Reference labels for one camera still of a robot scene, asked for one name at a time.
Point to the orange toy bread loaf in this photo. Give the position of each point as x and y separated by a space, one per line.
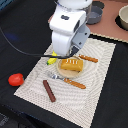
72 64

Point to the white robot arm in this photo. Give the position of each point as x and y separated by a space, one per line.
70 44

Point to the grey pot with handle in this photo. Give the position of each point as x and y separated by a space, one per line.
95 15

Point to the round wooden plate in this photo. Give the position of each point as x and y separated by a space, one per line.
68 73

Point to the yellow toy banana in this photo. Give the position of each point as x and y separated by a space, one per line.
53 59

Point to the beige bowl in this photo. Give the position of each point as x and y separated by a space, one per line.
123 14

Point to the brown toy chocolate bar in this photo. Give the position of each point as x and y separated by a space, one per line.
49 91

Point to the red toy tomato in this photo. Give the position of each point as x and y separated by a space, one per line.
16 79

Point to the fork with wooden handle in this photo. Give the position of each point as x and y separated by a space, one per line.
76 84

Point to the beige woven placemat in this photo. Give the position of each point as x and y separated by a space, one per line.
74 107

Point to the knife with wooden handle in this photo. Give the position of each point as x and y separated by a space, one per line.
88 58

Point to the black round lid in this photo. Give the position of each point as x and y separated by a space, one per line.
98 4

